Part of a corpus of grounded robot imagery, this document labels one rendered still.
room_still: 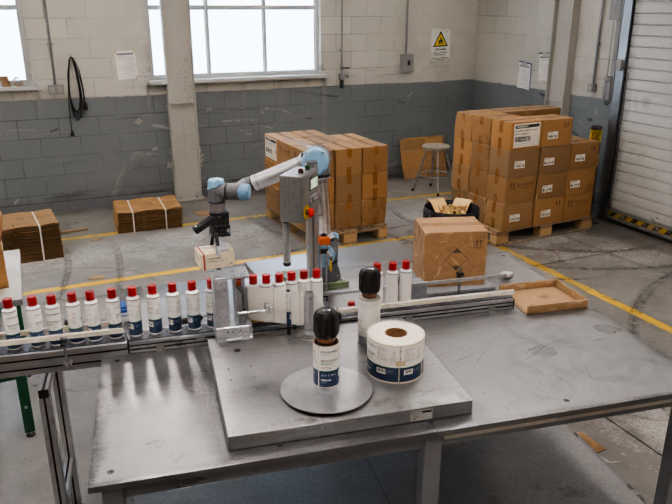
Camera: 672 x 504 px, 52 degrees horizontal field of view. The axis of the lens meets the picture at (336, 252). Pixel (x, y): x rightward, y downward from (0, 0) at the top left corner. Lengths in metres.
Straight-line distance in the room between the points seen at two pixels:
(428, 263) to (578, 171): 3.96
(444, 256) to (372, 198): 3.33
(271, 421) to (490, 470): 1.26
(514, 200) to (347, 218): 1.54
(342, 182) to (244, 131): 2.27
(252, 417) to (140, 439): 0.35
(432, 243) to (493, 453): 0.98
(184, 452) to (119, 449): 0.20
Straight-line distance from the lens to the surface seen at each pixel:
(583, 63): 8.09
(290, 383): 2.39
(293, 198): 2.73
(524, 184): 6.61
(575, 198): 7.10
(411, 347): 2.37
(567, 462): 3.32
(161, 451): 2.23
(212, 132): 8.22
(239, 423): 2.22
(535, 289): 3.42
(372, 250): 3.82
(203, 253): 3.24
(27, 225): 6.57
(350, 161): 6.36
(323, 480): 3.06
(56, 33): 7.88
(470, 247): 3.28
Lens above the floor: 2.09
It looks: 19 degrees down
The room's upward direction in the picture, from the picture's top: straight up
